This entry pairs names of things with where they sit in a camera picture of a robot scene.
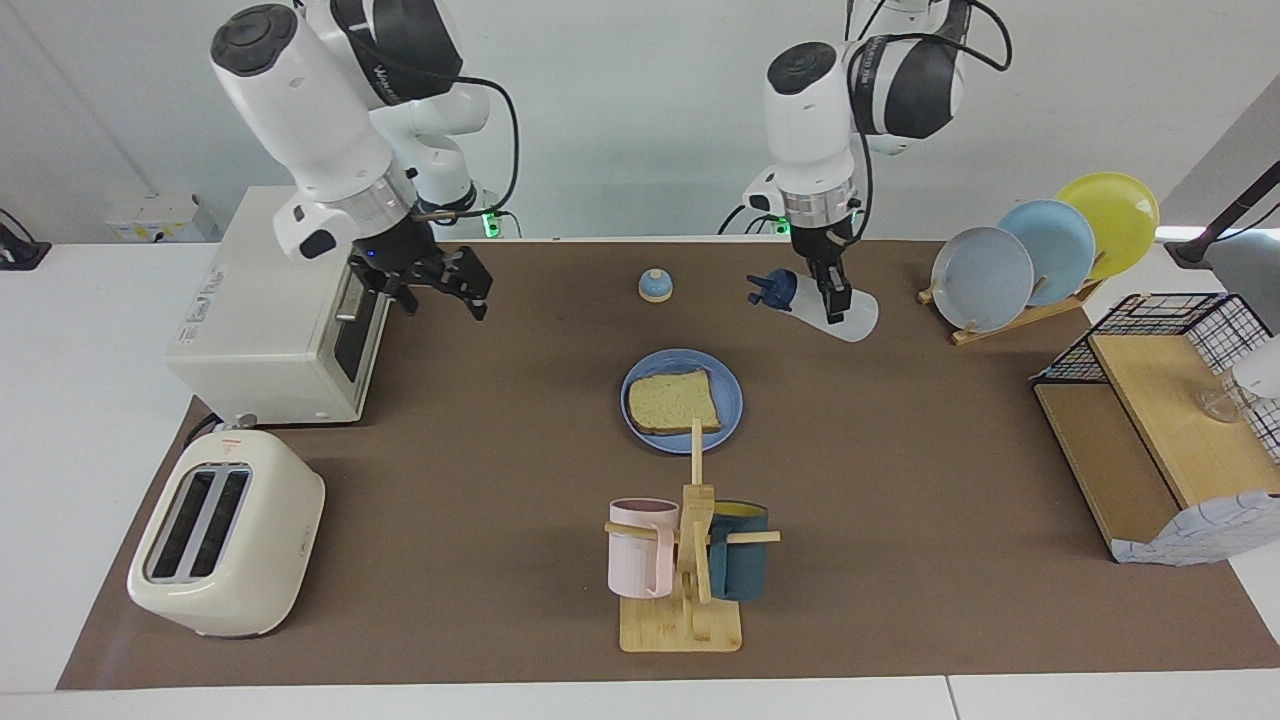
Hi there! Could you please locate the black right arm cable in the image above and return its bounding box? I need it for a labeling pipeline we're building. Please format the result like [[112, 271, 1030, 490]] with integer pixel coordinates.
[[415, 75, 521, 223]]

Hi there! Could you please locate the periwinkle blue dinner plate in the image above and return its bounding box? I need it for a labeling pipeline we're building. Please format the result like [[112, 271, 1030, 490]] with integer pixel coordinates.
[[620, 348, 745, 456]]

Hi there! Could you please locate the wooden plate rack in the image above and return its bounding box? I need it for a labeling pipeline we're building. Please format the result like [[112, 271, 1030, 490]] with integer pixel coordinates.
[[918, 278, 1106, 346]]

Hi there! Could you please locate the toasted bread slice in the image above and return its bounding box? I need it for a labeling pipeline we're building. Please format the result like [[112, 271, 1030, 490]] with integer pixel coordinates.
[[627, 369, 723, 436]]

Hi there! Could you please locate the wooden two-tier shelf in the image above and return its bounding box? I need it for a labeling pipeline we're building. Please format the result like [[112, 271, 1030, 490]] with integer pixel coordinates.
[[1033, 332, 1280, 566]]

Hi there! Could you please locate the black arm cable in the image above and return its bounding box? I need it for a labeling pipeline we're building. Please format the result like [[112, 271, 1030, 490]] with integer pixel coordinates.
[[415, 75, 521, 223], [845, 0, 1013, 246]]

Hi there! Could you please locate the white toaster oven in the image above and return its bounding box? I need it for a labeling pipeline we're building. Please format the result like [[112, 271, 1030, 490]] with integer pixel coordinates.
[[165, 186, 393, 426]]

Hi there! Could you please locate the clear drinking glass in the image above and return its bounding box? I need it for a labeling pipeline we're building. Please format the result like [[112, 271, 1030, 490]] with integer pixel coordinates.
[[1195, 385, 1251, 423]]

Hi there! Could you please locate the pink mug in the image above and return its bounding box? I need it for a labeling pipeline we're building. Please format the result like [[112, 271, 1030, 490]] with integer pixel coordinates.
[[608, 498, 681, 600]]

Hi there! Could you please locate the black wire basket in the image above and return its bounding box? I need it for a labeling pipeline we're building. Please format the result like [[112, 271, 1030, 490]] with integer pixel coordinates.
[[1030, 293, 1280, 463]]

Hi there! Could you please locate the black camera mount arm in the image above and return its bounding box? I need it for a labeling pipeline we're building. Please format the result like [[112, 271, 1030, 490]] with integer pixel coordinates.
[[1165, 160, 1280, 269]]

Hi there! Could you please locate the cream two-slot toaster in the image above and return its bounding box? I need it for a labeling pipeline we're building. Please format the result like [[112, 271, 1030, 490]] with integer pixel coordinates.
[[127, 428, 327, 639]]

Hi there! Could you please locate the yellow plate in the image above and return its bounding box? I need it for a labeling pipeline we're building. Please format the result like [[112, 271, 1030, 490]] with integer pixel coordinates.
[[1055, 172, 1161, 282]]

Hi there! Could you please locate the brown table mat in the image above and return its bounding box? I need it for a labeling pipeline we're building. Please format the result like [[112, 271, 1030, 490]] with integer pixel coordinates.
[[57, 238, 1280, 691]]

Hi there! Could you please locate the white marbled shelf side panel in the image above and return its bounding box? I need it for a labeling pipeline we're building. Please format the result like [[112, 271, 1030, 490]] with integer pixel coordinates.
[[1110, 490, 1280, 567]]

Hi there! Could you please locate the wooden mug tree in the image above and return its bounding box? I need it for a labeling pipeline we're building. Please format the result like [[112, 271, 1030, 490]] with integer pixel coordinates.
[[604, 418, 782, 654]]

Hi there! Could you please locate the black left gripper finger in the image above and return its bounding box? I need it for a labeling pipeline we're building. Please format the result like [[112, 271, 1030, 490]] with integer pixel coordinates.
[[812, 256, 854, 327]]

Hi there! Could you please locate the translucent squeeze bottle navy cap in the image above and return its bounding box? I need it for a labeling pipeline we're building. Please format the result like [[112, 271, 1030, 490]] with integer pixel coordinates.
[[746, 266, 880, 344]]

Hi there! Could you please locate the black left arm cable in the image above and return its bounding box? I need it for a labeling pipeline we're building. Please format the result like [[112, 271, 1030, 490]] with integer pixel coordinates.
[[845, 0, 1013, 246]]

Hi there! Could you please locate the pale blue plate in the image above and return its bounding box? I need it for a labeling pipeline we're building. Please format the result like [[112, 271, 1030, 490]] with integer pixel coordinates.
[[998, 199, 1097, 307]]

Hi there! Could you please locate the white rounded container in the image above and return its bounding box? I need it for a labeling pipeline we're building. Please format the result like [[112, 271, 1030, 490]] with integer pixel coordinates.
[[1232, 338, 1280, 401]]

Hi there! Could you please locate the grey plate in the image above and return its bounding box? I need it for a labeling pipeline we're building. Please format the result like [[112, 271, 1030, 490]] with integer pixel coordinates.
[[930, 226, 1035, 333]]

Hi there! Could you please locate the dark teal mug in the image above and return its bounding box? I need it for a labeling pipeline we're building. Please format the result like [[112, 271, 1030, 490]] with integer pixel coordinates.
[[706, 501, 771, 602]]

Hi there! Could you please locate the black desk stand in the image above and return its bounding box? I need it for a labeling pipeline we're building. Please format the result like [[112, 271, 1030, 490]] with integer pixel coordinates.
[[0, 208, 51, 271]]

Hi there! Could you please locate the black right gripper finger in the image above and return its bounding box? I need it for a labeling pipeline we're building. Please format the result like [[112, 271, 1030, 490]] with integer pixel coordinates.
[[350, 268, 420, 317], [432, 246, 495, 322]]

